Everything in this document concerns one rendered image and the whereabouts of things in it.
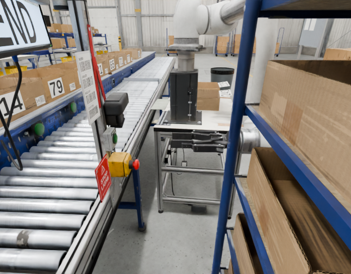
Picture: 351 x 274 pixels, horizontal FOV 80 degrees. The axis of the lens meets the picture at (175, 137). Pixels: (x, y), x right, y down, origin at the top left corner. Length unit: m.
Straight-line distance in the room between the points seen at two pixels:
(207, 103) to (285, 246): 1.38
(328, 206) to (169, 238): 1.43
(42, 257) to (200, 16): 1.27
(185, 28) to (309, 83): 1.08
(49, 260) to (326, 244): 0.64
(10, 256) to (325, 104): 0.78
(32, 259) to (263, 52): 0.91
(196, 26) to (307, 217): 1.11
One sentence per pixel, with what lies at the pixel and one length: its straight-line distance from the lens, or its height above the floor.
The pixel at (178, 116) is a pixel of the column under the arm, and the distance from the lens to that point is 1.41.
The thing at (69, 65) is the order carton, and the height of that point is 1.02.
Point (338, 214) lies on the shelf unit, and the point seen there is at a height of 1.14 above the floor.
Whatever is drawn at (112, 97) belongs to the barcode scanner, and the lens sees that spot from 0.77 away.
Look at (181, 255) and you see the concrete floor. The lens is 1.55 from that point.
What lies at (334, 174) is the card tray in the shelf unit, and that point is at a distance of 0.27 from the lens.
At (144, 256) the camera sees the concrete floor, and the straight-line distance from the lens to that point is 1.56.
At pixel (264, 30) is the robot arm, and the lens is 0.79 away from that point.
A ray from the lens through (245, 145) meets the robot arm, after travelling 0.73.
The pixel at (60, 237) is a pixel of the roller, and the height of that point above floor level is 0.75.
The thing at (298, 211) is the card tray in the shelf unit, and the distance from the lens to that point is 0.53.
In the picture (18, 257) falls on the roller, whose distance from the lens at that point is 0.77.
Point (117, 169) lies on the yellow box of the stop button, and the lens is 0.80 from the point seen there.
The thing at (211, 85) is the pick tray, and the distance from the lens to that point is 2.25.
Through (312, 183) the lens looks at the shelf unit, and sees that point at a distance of 0.27.
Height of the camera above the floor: 1.28
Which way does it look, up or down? 26 degrees down
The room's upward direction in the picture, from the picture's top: straight up
